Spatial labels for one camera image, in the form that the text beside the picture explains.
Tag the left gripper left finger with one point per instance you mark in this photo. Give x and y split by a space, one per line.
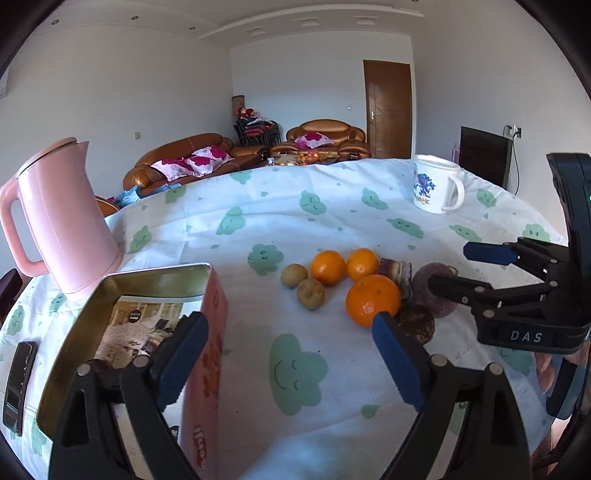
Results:
88 443

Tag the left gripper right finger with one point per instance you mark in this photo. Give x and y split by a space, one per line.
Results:
492 443

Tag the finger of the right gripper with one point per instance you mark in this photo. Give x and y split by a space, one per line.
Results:
517 302
544 260

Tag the purple round fruit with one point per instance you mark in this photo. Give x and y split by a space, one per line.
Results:
423 296

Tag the dark round brown fruit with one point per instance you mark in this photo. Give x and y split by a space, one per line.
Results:
416 321

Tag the brown cut fruit piece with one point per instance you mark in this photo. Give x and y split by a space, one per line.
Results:
400 272

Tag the coffee table with fruits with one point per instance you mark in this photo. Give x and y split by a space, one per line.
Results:
304 159

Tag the person's right hand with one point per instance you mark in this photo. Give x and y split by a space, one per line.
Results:
546 379

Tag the black remote control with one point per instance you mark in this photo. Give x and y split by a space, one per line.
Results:
17 383

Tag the large front orange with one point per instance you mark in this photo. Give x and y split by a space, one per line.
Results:
370 296

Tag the black television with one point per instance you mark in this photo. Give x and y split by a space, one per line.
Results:
486 155

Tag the pink metal tin box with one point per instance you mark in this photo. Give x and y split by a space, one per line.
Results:
130 314

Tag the white printed mug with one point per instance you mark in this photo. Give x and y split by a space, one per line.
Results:
438 185

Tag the dark purple stool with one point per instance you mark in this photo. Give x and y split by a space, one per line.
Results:
10 285

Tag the brown longan fruit front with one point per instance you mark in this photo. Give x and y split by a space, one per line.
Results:
311 294

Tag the brown longan fruit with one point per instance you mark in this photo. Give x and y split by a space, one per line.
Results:
311 294
293 274

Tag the pink electric kettle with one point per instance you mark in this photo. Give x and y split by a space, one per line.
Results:
63 217

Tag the brown longan fruit rear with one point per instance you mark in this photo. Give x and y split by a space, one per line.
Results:
293 274

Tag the brown leather armchair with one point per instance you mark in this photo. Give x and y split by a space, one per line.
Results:
347 142

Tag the brown wooden door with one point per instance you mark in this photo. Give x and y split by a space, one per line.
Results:
389 100

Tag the orange chair back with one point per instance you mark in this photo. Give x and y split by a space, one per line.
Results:
106 207

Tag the pink floral armchair cushion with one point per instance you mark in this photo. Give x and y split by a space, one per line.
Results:
313 140

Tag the dark chair rack with items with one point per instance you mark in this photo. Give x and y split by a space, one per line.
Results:
250 127

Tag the pink floral sofa cushion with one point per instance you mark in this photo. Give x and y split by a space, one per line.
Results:
198 164

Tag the long brown leather sofa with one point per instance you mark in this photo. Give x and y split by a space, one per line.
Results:
147 179

